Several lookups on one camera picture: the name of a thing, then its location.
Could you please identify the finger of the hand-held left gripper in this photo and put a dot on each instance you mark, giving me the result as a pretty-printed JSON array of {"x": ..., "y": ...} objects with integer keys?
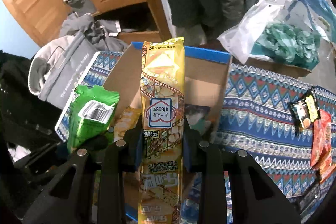
[{"x": 98, "y": 144}]

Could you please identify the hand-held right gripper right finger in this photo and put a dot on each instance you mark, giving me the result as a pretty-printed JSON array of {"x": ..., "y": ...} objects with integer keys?
[{"x": 187, "y": 150}]

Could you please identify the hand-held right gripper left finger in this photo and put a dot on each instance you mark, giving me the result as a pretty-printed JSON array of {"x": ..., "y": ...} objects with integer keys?
[{"x": 137, "y": 150}]

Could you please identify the green snack packet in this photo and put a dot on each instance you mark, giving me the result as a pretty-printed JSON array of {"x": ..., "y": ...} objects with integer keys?
[{"x": 86, "y": 124}]

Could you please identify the yellow cracker snack packet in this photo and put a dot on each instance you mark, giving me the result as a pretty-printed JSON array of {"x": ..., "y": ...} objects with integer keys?
[{"x": 126, "y": 121}]

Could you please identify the dark packet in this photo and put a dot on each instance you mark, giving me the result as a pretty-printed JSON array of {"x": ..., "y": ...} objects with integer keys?
[{"x": 197, "y": 115}]

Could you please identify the long yellow snack packet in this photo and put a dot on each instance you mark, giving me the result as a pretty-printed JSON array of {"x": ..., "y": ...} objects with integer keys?
[{"x": 161, "y": 87}]

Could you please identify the blue-edged cardboard box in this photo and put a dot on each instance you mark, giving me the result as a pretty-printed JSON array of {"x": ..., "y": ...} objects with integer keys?
[{"x": 202, "y": 69}]

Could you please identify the black cloth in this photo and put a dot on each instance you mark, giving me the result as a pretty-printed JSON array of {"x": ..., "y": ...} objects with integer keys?
[{"x": 15, "y": 98}]

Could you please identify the grey printed hoodie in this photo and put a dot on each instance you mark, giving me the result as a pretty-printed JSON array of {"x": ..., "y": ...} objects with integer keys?
[{"x": 60, "y": 74}]

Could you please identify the blue patterned tablecloth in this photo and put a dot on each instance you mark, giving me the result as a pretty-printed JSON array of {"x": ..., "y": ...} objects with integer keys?
[{"x": 257, "y": 108}]

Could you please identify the wooden wardrobe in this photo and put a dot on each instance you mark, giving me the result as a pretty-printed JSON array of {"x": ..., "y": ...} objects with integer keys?
[{"x": 139, "y": 36}]

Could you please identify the pile of grey clothes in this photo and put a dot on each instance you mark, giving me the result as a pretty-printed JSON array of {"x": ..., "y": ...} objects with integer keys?
[{"x": 86, "y": 27}]

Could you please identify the brown cardboard box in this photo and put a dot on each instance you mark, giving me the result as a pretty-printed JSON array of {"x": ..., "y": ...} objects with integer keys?
[{"x": 278, "y": 66}]

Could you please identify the black and yellow snack packet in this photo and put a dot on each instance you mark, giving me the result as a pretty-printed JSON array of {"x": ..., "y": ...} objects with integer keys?
[{"x": 305, "y": 111}]

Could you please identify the white plastic bag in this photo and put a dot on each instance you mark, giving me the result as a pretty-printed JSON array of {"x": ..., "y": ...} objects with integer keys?
[{"x": 244, "y": 35}]

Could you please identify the orange cartoon snack packet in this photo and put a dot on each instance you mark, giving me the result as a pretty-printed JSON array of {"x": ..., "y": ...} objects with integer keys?
[{"x": 320, "y": 134}]

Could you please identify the orange windowed snack packet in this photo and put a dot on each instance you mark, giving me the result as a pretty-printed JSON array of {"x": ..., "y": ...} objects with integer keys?
[{"x": 328, "y": 169}]

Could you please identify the teal crumpled cloth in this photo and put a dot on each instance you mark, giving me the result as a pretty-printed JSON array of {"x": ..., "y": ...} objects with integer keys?
[{"x": 283, "y": 43}]

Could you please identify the wooden panelled door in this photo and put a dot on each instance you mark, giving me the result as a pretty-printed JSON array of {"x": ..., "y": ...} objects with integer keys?
[{"x": 29, "y": 3}]

